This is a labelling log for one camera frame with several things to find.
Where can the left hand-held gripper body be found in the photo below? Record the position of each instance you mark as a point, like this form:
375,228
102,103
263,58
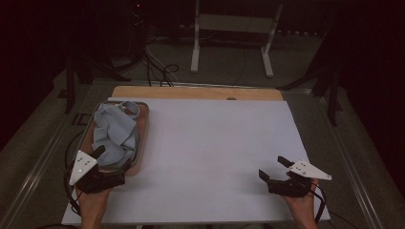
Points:
83,167

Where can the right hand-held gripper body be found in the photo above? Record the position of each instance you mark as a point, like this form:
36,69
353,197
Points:
289,187

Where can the light blue sleeveless vest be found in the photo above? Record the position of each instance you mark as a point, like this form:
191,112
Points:
114,133

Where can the pink plastic basket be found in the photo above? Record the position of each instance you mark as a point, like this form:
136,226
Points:
144,127

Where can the person's right hand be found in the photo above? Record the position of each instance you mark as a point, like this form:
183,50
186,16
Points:
304,206

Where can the person's left hand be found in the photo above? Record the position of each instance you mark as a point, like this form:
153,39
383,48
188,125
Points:
93,205

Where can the black tripod stand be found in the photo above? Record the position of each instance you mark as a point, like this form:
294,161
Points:
332,95
70,86

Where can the white table mat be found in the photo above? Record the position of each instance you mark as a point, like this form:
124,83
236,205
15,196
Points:
207,133

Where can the white metal stand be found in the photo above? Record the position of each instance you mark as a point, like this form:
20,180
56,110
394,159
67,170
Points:
235,24

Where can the small black floor frame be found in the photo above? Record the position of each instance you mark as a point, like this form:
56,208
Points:
83,119

